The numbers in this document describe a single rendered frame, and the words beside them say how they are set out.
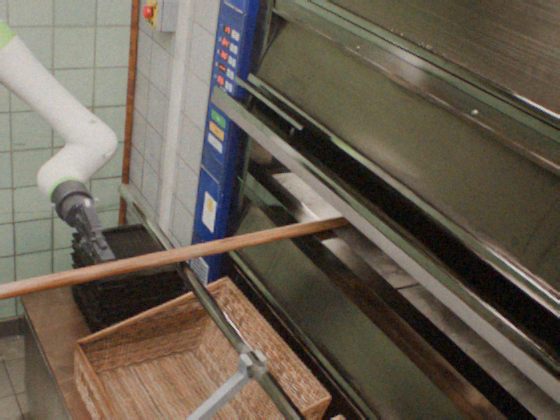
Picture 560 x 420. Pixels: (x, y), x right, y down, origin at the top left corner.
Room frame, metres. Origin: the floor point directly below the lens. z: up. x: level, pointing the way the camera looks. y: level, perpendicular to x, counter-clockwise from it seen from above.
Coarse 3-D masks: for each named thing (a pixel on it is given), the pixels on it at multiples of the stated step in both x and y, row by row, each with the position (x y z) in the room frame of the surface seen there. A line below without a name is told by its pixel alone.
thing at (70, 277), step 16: (304, 224) 1.55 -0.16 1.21; (320, 224) 1.57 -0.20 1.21; (336, 224) 1.59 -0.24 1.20; (352, 224) 1.63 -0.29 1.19; (224, 240) 1.42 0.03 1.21; (240, 240) 1.44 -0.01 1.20; (256, 240) 1.46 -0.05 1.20; (272, 240) 1.48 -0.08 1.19; (144, 256) 1.31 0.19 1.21; (160, 256) 1.32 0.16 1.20; (176, 256) 1.34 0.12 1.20; (192, 256) 1.36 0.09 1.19; (64, 272) 1.21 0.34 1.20; (80, 272) 1.22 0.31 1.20; (96, 272) 1.23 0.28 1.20; (112, 272) 1.25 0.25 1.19; (0, 288) 1.12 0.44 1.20; (16, 288) 1.14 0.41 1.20; (32, 288) 1.15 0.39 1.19; (48, 288) 1.17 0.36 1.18
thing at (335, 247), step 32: (256, 192) 1.80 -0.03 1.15; (288, 192) 1.77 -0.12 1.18; (288, 224) 1.65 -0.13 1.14; (320, 256) 1.52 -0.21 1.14; (352, 256) 1.48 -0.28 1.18; (384, 288) 1.37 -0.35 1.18; (416, 320) 1.26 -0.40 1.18; (448, 352) 1.17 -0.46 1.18; (480, 384) 1.08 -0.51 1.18; (512, 416) 1.01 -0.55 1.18
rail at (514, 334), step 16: (224, 96) 1.73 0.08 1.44; (240, 112) 1.65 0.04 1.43; (272, 128) 1.55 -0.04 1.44; (288, 144) 1.47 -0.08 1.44; (304, 160) 1.41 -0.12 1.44; (320, 176) 1.35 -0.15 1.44; (336, 192) 1.30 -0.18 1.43; (352, 192) 1.29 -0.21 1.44; (368, 208) 1.23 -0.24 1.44; (384, 224) 1.18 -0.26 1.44; (400, 240) 1.13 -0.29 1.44; (416, 256) 1.09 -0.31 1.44; (432, 272) 1.05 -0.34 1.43; (448, 272) 1.04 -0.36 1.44; (448, 288) 1.02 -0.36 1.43; (464, 288) 1.00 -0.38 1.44; (480, 304) 0.96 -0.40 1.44; (496, 320) 0.93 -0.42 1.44; (512, 336) 0.90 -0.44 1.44; (528, 352) 0.87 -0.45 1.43; (544, 352) 0.86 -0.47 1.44; (544, 368) 0.84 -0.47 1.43
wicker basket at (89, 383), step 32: (224, 288) 1.79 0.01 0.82; (128, 320) 1.63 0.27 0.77; (160, 320) 1.68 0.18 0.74; (192, 320) 1.74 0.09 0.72; (256, 320) 1.64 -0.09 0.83; (96, 352) 1.58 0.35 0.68; (128, 352) 1.63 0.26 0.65; (160, 352) 1.69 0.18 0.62; (192, 352) 1.75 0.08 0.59; (224, 352) 1.67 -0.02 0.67; (288, 352) 1.50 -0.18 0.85; (96, 384) 1.40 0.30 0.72; (128, 384) 1.56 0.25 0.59; (160, 384) 1.58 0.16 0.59; (192, 384) 1.61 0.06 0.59; (288, 384) 1.45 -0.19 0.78; (320, 384) 1.39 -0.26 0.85; (96, 416) 1.39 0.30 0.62; (128, 416) 1.44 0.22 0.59; (160, 416) 1.45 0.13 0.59; (224, 416) 1.49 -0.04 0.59; (256, 416) 1.48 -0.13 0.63; (320, 416) 1.34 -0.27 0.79
